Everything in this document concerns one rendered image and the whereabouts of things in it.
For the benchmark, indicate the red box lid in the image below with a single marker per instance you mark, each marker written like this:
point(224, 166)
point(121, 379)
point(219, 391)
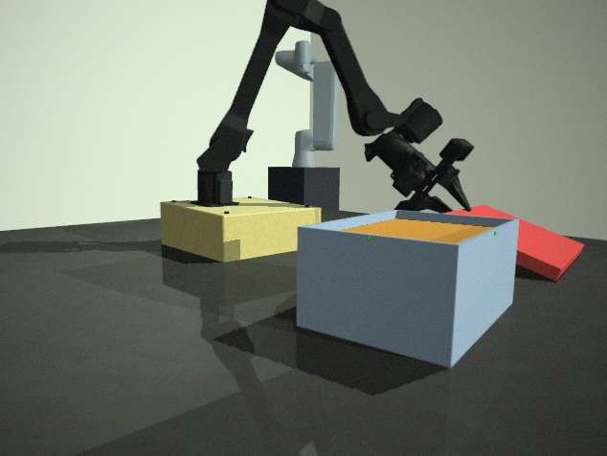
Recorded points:
point(538, 249)

